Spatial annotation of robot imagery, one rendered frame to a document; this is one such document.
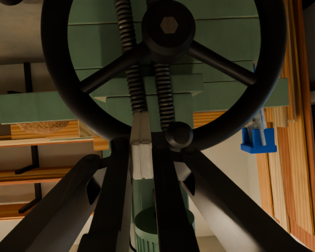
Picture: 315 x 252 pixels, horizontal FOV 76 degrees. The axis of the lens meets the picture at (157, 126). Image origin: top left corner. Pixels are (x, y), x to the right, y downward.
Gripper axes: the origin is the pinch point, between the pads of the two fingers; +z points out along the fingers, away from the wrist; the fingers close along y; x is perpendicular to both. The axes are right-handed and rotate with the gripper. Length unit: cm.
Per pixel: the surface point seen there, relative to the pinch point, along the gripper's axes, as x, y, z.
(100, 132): -1.5, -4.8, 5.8
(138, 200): -47, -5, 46
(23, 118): -5.0, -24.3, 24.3
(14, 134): -14, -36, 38
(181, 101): -1.2, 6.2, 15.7
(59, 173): -137, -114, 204
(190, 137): -0.3, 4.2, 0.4
